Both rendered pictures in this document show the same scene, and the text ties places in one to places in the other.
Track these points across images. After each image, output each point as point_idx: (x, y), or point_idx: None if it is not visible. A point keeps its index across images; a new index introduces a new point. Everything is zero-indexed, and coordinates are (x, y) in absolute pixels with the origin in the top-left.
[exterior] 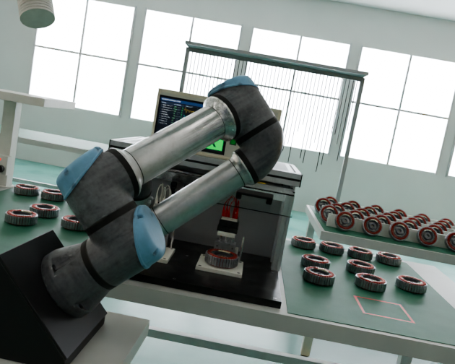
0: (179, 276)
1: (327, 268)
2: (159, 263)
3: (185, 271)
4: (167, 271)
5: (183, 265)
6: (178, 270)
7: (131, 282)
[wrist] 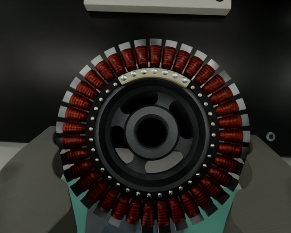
0: (281, 107)
1: None
2: (204, 22)
3: None
4: (241, 80)
5: (274, 2)
6: (270, 56)
7: (153, 162)
